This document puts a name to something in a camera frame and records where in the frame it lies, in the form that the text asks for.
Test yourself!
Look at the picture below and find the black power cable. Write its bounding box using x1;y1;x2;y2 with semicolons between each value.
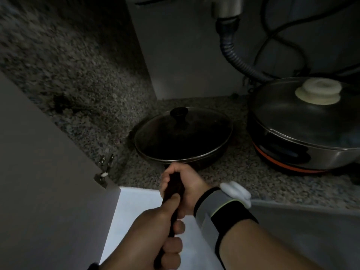
253;0;360;79

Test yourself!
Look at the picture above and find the metal door hinge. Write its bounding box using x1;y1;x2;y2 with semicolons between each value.
93;154;114;189

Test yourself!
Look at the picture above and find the steel electric cooking pot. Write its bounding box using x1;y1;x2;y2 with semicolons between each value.
247;77;360;175

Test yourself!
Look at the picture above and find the person's right hand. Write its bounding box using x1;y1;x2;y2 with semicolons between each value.
159;161;213;220

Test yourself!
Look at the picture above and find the steel pot lid white knob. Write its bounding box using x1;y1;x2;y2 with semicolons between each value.
249;77;360;151

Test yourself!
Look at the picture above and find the white cabinet door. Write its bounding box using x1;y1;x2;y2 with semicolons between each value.
0;71;122;270

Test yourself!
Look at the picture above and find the grey corrugated drain hose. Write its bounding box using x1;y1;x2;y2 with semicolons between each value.
211;0;275;83

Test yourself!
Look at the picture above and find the glass pan lid black knob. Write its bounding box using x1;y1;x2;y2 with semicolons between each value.
133;106;233;164

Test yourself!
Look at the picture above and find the person's left hand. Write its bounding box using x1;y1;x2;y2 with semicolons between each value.
101;193;186;270

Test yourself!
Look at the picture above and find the white wrist tracker grey strap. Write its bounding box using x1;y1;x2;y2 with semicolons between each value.
193;181;259;270

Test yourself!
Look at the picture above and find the black frying pan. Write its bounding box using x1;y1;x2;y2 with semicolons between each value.
133;106;234;269

